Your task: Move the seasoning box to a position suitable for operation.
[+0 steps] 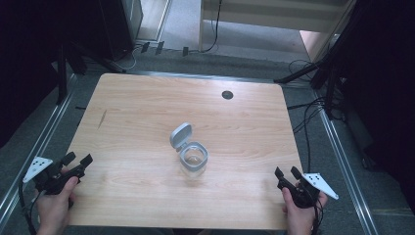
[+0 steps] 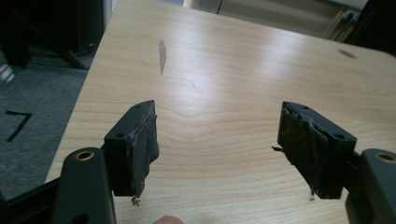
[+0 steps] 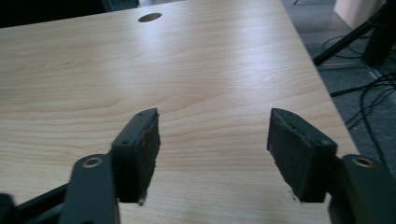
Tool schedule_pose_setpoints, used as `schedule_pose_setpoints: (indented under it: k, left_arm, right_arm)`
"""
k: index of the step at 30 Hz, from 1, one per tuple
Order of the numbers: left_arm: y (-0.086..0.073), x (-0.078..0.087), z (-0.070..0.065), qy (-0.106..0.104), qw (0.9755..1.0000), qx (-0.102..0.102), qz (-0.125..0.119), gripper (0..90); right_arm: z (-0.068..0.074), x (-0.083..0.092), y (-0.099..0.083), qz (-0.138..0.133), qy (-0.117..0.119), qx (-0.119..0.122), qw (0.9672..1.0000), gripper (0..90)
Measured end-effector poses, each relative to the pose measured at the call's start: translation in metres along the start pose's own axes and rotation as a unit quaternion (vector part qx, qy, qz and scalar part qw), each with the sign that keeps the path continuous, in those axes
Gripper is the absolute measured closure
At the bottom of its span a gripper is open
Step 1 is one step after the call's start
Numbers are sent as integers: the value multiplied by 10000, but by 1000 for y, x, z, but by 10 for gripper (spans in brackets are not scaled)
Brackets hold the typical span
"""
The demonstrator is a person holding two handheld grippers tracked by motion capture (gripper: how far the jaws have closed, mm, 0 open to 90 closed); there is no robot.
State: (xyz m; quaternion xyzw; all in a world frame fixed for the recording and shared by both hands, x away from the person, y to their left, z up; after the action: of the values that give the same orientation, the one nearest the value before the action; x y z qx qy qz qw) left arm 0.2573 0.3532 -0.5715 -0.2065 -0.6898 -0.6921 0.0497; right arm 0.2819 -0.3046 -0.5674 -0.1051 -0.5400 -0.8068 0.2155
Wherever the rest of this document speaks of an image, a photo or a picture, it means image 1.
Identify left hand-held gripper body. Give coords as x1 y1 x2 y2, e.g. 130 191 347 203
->
22 156 81 196

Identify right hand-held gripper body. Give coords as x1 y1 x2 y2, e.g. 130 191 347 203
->
277 171 340 210

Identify clear jar with grey flip lid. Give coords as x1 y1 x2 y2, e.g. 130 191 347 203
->
168 121 209 181

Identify person's right hand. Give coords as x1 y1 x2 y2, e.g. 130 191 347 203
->
281 182 329 235

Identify person's left hand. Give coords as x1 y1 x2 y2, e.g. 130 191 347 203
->
34 175 80 235

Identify black tripod stand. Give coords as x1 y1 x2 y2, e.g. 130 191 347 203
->
273 0 363 119

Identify dark cabinet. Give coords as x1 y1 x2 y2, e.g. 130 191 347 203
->
96 0 145 63

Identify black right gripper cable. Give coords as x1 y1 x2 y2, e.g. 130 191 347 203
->
310 197 325 235

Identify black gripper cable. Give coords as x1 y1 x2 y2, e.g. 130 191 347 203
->
310 197 325 235
18 178 45 235

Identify metal floor rail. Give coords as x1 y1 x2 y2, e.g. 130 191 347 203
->
0 73 78 226
312 90 380 235

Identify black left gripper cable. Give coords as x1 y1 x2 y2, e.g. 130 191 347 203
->
18 178 45 235

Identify black floor cables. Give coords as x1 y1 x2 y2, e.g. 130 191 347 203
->
286 58 344 174

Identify white floor cable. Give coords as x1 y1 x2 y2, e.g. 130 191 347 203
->
115 44 142 73

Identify white shelf frame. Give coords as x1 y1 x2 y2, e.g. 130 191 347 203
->
198 0 357 63

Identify black hanging cable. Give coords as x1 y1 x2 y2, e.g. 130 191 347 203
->
197 0 224 55

